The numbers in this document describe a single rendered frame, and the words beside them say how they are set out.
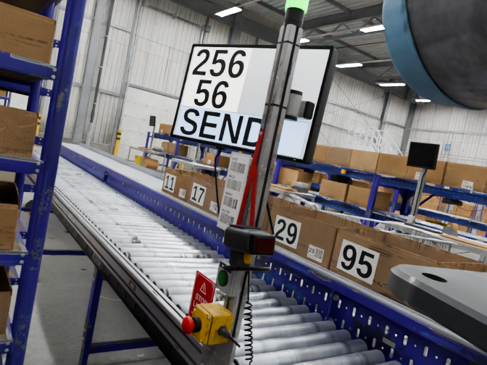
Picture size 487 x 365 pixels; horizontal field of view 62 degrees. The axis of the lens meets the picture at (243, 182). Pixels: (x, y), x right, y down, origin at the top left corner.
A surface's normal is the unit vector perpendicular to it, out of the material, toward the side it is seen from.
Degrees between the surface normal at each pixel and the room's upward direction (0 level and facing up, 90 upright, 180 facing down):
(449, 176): 90
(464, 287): 3
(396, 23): 110
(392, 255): 90
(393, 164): 90
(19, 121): 90
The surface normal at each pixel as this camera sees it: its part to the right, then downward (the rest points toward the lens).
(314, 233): -0.80, -0.11
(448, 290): 0.22, -0.97
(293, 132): -0.55, -0.13
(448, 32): -0.92, 0.36
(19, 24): 0.55, 0.18
